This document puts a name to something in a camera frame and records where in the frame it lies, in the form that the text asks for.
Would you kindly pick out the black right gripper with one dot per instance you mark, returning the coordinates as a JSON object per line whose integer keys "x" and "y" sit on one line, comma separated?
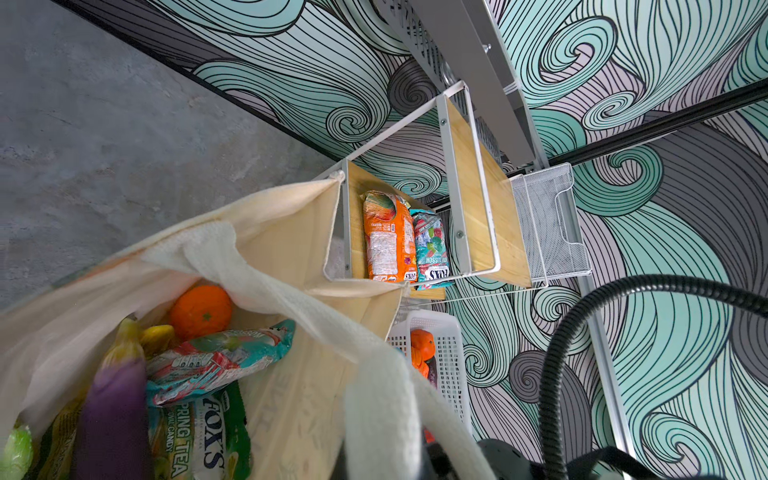
{"x": 508, "y": 463}

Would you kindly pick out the yellow green candy bag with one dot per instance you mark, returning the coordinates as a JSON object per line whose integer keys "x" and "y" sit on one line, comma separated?
{"x": 205, "y": 438}

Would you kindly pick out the cream floral tote bag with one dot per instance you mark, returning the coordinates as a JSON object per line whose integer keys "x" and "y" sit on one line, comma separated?
{"x": 341, "y": 404}

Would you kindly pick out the pink green candy bag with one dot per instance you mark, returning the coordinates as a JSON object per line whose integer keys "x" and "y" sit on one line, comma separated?
{"x": 207, "y": 364}

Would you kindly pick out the orange tangerine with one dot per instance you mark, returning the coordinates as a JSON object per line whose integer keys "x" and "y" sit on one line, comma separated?
{"x": 201, "y": 311}

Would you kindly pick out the purple eggplant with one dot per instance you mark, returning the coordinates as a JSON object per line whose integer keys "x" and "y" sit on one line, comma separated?
{"x": 112, "y": 440}

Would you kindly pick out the teal Fox's candy bag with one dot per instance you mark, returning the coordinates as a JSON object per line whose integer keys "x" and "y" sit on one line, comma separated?
{"x": 431, "y": 252}

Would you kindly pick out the orange Fox's candy bag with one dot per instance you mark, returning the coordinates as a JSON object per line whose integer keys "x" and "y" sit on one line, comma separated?
{"x": 389, "y": 234}

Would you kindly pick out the white plastic basket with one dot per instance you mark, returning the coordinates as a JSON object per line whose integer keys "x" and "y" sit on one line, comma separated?
{"x": 447, "y": 372}

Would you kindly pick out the red orange bell pepper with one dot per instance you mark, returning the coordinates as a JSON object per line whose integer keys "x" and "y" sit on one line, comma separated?
{"x": 423, "y": 368}

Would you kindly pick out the orange tomato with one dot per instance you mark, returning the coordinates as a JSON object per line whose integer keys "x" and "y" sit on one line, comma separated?
{"x": 423, "y": 341}

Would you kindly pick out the white wooden shelf rack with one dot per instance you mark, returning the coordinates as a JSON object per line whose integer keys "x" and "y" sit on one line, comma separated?
{"x": 435, "y": 158}

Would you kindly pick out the clear acrylic wall holder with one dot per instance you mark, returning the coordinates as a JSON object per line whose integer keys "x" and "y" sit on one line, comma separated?
{"x": 550, "y": 226}

